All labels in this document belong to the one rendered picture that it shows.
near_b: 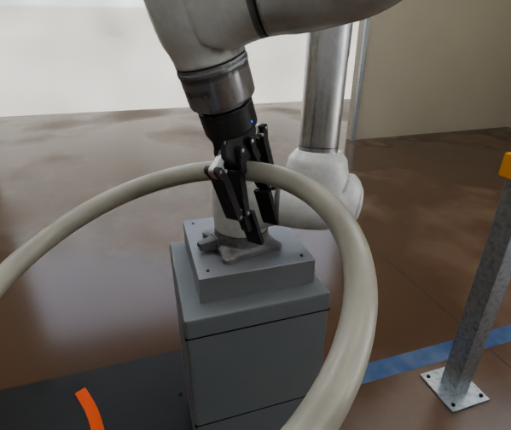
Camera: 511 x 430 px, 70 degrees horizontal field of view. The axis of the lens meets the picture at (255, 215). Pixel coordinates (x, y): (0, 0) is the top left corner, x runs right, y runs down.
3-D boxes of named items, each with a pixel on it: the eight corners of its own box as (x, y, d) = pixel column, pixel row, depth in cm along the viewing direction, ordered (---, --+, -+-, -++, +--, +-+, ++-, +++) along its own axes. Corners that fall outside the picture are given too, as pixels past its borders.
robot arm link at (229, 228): (220, 209, 112) (218, 140, 102) (279, 214, 110) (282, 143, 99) (206, 235, 98) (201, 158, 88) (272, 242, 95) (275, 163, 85)
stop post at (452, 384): (489, 400, 157) (592, 159, 109) (452, 413, 152) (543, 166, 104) (454, 364, 174) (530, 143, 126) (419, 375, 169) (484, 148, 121)
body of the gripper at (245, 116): (220, 89, 52) (237, 144, 58) (182, 116, 47) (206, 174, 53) (264, 88, 48) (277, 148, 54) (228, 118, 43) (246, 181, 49)
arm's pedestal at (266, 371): (175, 393, 160) (153, 236, 125) (281, 367, 174) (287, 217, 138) (191, 524, 118) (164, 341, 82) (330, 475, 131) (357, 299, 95)
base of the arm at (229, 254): (188, 237, 108) (187, 220, 106) (254, 221, 117) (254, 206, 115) (211, 270, 94) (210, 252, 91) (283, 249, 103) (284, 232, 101)
